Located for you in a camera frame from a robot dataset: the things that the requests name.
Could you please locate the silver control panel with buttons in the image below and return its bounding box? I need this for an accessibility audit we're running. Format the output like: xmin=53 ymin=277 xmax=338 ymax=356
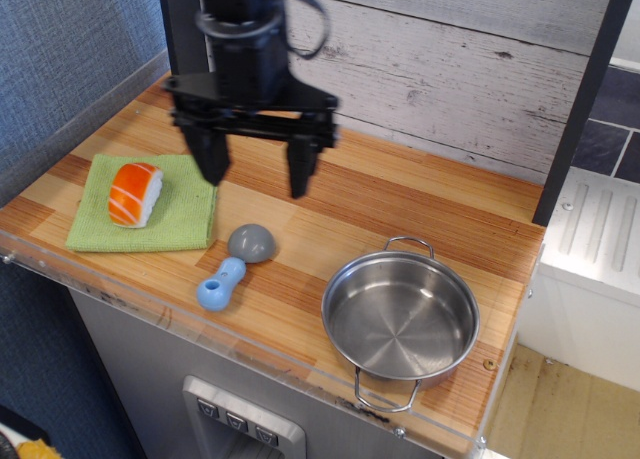
xmin=182 ymin=375 xmax=307 ymax=458

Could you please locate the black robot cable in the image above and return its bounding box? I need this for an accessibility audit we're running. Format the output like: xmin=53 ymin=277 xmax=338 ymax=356
xmin=279 ymin=0 xmax=331 ymax=60

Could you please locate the yellow black object at corner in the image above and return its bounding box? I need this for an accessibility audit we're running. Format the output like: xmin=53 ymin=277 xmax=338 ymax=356
xmin=1 ymin=433 xmax=62 ymax=459

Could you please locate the stainless steel pot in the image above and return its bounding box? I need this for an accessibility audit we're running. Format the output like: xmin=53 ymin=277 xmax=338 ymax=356
xmin=321 ymin=238 xmax=480 ymax=414

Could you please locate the blue grey toy scoop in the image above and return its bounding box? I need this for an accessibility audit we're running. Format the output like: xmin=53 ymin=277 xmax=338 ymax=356
xmin=196 ymin=224 xmax=276 ymax=312

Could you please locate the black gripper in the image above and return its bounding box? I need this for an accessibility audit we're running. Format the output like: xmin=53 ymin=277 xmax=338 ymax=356
xmin=164 ymin=26 xmax=338 ymax=199

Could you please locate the clear acrylic table edge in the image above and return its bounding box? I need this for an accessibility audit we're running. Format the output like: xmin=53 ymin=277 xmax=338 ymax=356
xmin=1 ymin=232 xmax=487 ymax=458

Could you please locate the white ribbed appliance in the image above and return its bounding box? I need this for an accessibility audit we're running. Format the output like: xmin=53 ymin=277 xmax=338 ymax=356
xmin=517 ymin=168 xmax=639 ymax=389

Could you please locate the dark frame post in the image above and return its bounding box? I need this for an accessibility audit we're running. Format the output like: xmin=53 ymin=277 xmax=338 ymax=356
xmin=160 ymin=0 xmax=210 ymax=75
xmin=532 ymin=0 xmax=633 ymax=227

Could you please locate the green folded cloth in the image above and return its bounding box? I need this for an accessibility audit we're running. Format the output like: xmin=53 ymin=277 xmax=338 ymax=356
xmin=66 ymin=154 xmax=217 ymax=253

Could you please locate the dark left frame post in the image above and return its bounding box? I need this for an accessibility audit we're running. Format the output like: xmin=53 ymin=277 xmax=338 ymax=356
xmin=160 ymin=0 xmax=210 ymax=75

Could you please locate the dark right frame post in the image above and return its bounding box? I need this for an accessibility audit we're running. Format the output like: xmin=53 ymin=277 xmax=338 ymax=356
xmin=532 ymin=0 xmax=633 ymax=227

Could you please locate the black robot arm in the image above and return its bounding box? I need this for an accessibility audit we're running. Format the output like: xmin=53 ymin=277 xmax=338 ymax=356
xmin=160 ymin=0 xmax=339 ymax=198

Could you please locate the orange white salmon sushi toy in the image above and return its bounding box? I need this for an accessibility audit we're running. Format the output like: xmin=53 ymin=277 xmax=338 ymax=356
xmin=108 ymin=162 xmax=164 ymax=228

